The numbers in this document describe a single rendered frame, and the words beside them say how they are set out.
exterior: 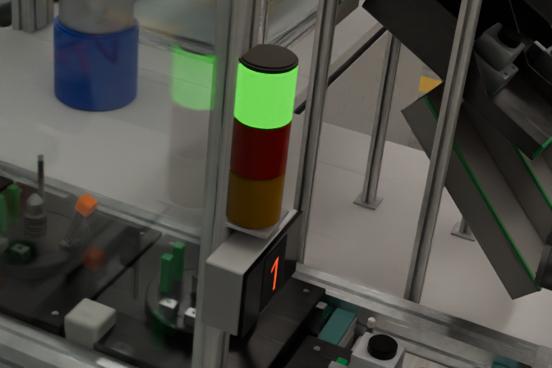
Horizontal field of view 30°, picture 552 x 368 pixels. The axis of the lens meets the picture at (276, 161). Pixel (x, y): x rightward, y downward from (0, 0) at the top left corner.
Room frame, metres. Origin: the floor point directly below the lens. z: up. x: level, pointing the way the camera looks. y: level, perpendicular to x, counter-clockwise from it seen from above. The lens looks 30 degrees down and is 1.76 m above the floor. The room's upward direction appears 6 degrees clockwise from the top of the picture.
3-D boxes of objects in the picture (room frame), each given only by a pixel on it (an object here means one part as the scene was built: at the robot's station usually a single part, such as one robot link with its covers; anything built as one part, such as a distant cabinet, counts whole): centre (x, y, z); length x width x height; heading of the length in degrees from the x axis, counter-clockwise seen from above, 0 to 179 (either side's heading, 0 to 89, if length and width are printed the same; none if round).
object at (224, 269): (0.78, 0.02, 1.29); 0.12 x 0.05 x 0.25; 159
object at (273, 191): (0.78, 0.02, 1.28); 0.05 x 0.05 x 0.05
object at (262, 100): (0.78, 0.02, 1.38); 0.05 x 0.05 x 0.05
